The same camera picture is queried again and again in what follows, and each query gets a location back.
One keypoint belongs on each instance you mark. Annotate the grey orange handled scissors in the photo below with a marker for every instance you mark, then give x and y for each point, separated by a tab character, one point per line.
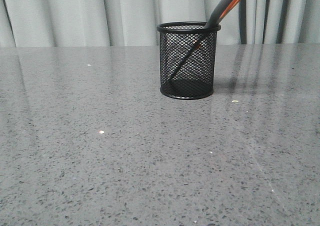
219	12

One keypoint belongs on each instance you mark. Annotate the black mesh pen cup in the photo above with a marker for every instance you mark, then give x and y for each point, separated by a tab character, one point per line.
187	52

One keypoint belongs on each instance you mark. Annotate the grey pleated curtain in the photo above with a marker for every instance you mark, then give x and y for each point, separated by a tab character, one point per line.
95	23

